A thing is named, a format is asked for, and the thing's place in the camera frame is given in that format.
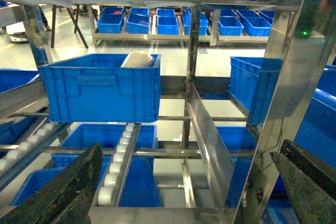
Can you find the steel rack upright post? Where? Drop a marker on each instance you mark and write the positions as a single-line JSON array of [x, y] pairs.
[[297, 51]]

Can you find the left white roller track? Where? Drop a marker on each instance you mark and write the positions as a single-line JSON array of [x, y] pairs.
[[25, 147]]

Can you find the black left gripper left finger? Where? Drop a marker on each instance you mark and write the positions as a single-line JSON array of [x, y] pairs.
[[67, 197]]

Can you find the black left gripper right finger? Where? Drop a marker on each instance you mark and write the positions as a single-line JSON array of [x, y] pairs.
[[309, 183]]

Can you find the white roller conveyor track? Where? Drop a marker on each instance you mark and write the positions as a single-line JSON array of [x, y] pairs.
[[112, 184]]

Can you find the white roll in crate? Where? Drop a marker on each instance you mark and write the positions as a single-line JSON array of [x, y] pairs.
[[138, 59]]

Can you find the blue crate right rack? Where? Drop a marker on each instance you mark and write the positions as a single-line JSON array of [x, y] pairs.
[[252, 83]]

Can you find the steel divider plate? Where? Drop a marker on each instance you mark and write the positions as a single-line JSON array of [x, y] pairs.
[[216, 158]]

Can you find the blue crate below shelf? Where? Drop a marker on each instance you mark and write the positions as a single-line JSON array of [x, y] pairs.
[[108, 135]]

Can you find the blue crate on roller shelf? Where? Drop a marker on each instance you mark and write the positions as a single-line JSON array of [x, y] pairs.
[[96, 88]]

